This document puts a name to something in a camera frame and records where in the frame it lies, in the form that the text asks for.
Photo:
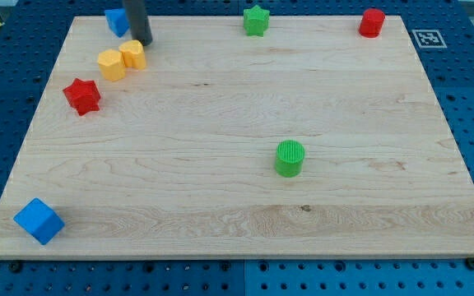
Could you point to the blue block at top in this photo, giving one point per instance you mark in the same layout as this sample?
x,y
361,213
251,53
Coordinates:
x,y
117,21

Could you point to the yellow heart block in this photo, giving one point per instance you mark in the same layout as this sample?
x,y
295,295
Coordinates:
x,y
133,54

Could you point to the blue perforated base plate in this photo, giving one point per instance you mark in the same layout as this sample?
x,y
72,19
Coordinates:
x,y
30,41

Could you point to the red star block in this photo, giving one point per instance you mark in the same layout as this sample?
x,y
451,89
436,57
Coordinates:
x,y
83,96

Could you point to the wooden board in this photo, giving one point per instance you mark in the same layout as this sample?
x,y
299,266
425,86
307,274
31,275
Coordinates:
x,y
178,163

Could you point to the white fiducial marker tag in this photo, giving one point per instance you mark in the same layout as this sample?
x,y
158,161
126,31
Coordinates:
x,y
429,39

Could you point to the green cylinder block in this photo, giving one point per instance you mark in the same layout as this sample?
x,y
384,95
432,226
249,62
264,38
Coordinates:
x,y
290,156

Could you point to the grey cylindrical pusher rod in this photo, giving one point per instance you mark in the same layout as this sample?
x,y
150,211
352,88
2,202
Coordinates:
x,y
138,21

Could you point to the red cylinder block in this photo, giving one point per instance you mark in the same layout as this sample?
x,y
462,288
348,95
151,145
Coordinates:
x,y
371,23

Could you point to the yellow hexagon block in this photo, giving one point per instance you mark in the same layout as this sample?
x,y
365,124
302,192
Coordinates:
x,y
111,65

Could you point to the green star block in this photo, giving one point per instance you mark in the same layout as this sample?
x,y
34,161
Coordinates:
x,y
256,20

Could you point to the blue cube block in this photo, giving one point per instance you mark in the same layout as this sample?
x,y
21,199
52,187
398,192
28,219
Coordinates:
x,y
39,220

